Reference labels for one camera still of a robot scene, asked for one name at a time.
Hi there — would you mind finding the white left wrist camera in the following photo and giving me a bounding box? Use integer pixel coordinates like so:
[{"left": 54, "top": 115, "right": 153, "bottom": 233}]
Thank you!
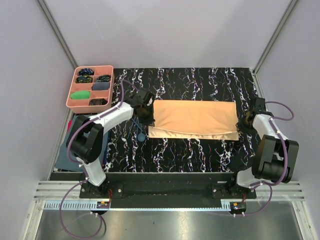
[{"left": 147, "top": 98, "right": 154, "bottom": 106}]

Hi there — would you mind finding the blue patterned roll top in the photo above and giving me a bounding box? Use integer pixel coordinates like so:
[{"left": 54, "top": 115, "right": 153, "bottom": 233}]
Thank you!
[{"left": 77, "top": 68, "right": 94, "bottom": 76}]

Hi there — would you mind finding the dark patterned cloth roll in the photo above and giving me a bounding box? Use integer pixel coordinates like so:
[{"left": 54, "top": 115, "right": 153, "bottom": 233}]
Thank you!
[{"left": 89, "top": 98, "right": 108, "bottom": 106}]

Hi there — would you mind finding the right rear aluminium post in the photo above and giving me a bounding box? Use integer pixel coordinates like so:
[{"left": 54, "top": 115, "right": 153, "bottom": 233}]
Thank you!
[{"left": 252, "top": 0, "right": 300, "bottom": 74}]

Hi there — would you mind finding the blue patterned roll right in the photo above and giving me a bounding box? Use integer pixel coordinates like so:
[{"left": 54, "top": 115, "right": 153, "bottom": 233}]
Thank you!
[{"left": 96, "top": 74, "right": 111, "bottom": 83}]

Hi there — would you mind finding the aluminium post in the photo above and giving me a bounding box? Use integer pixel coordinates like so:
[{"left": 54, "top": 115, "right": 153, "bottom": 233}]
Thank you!
[
  {"left": 252, "top": 0, "right": 300, "bottom": 74},
  {"left": 35, "top": 0, "right": 79, "bottom": 69}
]

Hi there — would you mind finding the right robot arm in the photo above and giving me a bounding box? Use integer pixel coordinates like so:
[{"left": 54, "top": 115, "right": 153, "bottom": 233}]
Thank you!
[{"left": 227, "top": 97, "right": 299, "bottom": 199}]

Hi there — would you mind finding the blue grey folded napkin stack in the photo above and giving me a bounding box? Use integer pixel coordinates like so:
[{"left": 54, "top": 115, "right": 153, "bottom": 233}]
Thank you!
[{"left": 54, "top": 115, "right": 111, "bottom": 173}]

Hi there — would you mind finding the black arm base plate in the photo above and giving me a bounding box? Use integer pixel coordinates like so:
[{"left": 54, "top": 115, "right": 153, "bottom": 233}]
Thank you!
[{"left": 79, "top": 172, "right": 257, "bottom": 200}]

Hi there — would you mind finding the green rolled cloth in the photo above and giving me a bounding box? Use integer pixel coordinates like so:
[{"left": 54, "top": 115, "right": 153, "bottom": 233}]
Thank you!
[{"left": 69, "top": 90, "right": 91, "bottom": 100}]

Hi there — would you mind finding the aluminium frame rail front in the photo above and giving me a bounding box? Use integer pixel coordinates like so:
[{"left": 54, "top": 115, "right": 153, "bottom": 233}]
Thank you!
[{"left": 33, "top": 181, "right": 305, "bottom": 212}]

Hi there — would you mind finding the peach cloth napkin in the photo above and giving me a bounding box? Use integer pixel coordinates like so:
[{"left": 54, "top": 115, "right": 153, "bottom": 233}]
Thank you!
[{"left": 148, "top": 100, "right": 239, "bottom": 141}]

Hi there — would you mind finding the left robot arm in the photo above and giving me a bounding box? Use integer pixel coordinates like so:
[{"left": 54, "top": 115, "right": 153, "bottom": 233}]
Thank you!
[{"left": 66, "top": 88, "right": 156, "bottom": 198}]

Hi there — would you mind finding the black marble pattern mat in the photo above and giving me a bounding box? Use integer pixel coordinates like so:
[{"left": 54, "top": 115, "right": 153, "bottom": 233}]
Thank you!
[{"left": 103, "top": 67, "right": 261, "bottom": 173}]

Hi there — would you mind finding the pink divided organizer tray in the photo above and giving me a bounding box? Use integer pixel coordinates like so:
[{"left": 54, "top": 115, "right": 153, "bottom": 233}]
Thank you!
[{"left": 66, "top": 65, "right": 115, "bottom": 114}]

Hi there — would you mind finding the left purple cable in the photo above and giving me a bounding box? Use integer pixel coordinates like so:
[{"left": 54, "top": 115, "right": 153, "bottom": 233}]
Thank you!
[{"left": 57, "top": 79, "right": 141, "bottom": 237}]

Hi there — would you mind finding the left rear aluminium post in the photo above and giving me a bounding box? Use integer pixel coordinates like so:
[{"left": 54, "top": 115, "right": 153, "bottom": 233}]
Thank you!
[{"left": 35, "top": 0, "right": 79, "bottom": 69}]

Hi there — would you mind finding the blue yellow patterned roll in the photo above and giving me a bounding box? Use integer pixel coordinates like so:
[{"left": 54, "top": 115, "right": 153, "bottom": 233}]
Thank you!
[{"left": 75, "top": 75, "right": 93, "bottom": 84}]

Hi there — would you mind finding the blue plastic knife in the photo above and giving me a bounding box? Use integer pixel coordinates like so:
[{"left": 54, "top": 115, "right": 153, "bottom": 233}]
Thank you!
[{"left": 126, "top": 122, "right": 140, "bottom": 139}]

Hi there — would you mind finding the grey folded cloth in tray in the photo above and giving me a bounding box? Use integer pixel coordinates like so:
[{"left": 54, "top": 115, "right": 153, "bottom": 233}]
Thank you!
[{"left": 91, "top": 82, "right": 110, "bottom": 91}]

